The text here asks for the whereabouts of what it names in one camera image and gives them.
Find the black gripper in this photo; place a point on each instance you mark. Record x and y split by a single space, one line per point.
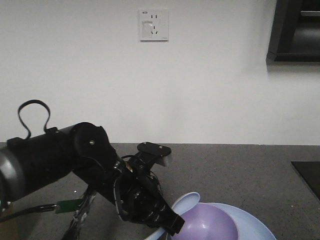
136 194

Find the light blue plastic spoon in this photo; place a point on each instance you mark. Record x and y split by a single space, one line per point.
186 202

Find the purple plastic bowl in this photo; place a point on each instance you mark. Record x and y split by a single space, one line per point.
207 222

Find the brown paper cup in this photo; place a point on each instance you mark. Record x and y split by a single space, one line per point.
9 229

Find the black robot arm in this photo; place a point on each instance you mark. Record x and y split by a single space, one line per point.
27 165

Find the light blue plastic plate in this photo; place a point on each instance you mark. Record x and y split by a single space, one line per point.
249 227

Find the green circuit board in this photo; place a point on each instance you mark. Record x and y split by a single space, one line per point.
66 206

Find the black induction cooktop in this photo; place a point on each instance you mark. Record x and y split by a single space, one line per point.
310 172

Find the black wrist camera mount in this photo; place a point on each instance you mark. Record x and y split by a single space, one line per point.
149 154

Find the white wall power socket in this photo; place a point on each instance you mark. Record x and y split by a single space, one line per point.
153 25

